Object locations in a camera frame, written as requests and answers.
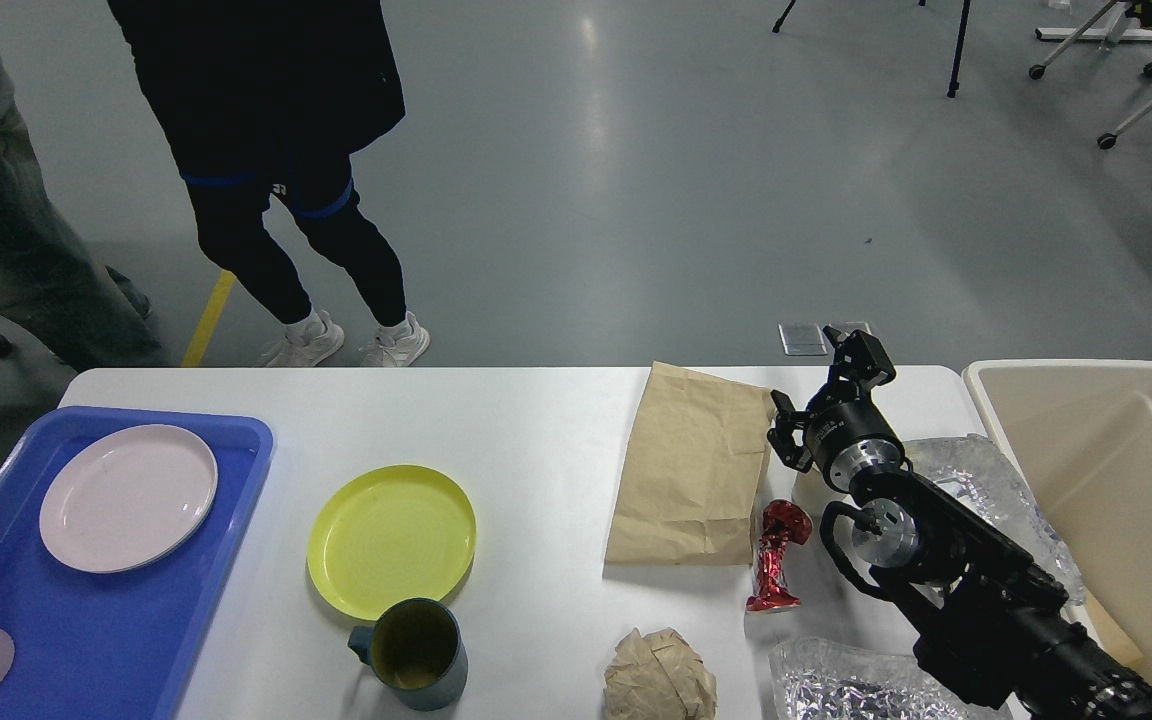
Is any black tripod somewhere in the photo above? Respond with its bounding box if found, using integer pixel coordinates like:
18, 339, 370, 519
771, 0, 973, 99

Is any person in baggy jeans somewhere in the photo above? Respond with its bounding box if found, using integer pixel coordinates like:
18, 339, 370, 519
0, 56, 166, 372

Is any rolling chair base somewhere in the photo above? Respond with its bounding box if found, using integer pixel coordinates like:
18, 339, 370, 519
1025, 1, 1152, 151

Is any blue plastic tray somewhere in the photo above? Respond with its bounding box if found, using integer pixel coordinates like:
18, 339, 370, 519
0, 406, 274, 719

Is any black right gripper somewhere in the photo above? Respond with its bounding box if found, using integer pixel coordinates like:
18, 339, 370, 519
767, 325, 909, 495

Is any person in black leggings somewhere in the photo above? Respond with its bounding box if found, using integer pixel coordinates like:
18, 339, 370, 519
109, 1, 431, 367

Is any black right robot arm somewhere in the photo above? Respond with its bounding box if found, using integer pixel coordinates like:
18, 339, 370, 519
767, 325, 1152, 719

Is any red foil wrapper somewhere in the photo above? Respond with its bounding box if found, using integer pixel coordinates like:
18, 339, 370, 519
744, 498, 814, 615

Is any clear plastic bag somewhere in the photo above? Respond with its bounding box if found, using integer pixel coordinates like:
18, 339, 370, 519
905, 434, 1085, 607

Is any crumpled brown paper ball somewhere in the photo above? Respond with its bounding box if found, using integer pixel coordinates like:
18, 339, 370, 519
602, 628, 718, 719

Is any beige plastic bin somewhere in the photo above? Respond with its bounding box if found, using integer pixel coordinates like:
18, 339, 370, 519
963, 359, 1152, 683

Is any dark teal mug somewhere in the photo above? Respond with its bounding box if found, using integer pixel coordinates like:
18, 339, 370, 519
347, 598, 468, 712

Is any floor outlet plate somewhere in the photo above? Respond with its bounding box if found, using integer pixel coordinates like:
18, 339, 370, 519
778, 323, 873, 357

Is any flat brown paper bag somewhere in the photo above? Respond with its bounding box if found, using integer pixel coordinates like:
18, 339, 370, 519
604, 363, 774, 566

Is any pink plate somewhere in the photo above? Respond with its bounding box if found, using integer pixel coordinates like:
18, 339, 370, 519
38, 424, 219, 574

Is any yellow plate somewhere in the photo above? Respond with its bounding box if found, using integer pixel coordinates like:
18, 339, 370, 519
306, 464, 477, 623

